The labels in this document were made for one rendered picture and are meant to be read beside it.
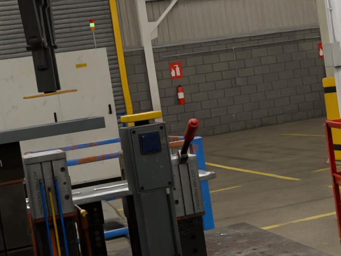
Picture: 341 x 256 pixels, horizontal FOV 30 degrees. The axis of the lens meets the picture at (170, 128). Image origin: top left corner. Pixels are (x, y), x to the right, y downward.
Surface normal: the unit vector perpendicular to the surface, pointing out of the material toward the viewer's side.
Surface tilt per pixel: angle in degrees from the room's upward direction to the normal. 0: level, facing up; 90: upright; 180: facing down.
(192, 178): 90
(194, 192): 90
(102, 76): 90
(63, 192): 90
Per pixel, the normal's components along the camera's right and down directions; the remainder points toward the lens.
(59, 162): 0.29, 0.01
